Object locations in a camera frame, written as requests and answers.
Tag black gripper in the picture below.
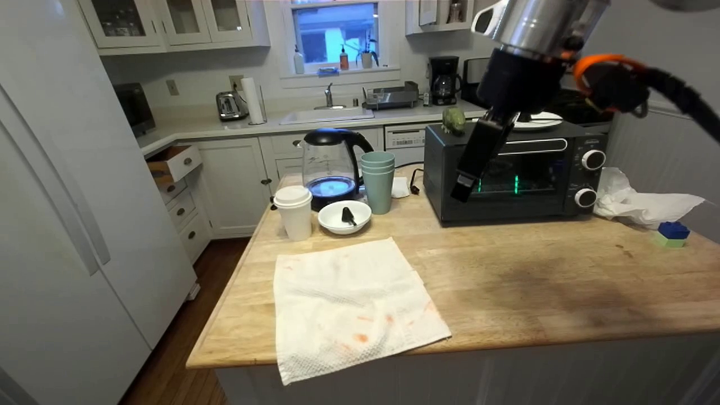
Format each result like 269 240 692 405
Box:
449 47 569 202

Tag white stained cloth towel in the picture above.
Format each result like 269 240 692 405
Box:
273 236 455 387

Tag crumpled white paper towel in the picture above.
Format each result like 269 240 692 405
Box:
593 165 707 232

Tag white paper towel roll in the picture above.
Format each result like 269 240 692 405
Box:
239 74 268 126

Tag green leafy item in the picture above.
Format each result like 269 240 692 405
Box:
440 107 467 133

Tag black toaster oven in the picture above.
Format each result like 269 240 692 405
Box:
422 118 615 227

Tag white plate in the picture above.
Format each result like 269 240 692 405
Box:
512 111 564 132

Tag black coffee maker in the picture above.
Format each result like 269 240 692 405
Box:
428 55 464 109

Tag teal plastic cup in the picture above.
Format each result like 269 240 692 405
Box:
362 168 395 217
358 151 399 175

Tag black dish rack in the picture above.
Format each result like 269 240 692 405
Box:
359 80 422 112

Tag glass electric kettle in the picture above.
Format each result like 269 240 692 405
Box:
299 128 375 213

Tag white kitchen sink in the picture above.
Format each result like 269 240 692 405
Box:
278 107 379 126

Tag white bowl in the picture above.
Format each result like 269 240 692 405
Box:
318 198 374 240

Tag kitchen window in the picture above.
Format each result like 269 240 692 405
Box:
289 0 383 78

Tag white lidded paper cup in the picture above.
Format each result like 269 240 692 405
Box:
273 184 316 243

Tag blue and green sponge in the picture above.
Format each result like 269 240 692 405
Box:
651 220 692 251

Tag white lower cabinets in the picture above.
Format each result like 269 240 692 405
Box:
154 123 430 265

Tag white cabinets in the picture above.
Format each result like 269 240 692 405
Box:
77 0 269 55
154 123 430 265

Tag open wooden drawer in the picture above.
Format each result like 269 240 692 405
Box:
147 143 203 188

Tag white upper cabinets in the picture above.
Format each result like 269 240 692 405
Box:
77 0 269 55

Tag black countertop appliance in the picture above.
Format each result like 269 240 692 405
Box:
114 81 158 137

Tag white refrigerator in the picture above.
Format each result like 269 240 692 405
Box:
0 0 199 405

